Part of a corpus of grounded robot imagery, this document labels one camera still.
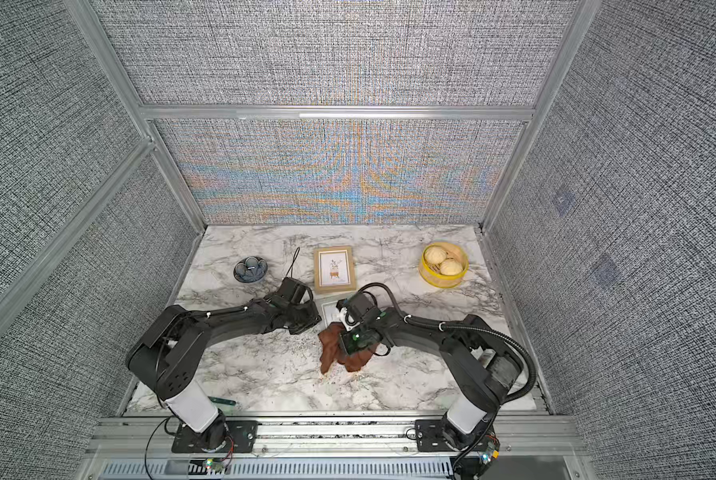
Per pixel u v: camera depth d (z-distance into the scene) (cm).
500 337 44
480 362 47
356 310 70
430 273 102
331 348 82
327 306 96
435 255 103
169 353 46
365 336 67
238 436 73
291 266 113
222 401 77
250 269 103
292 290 74
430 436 74
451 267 100
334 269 106
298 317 80
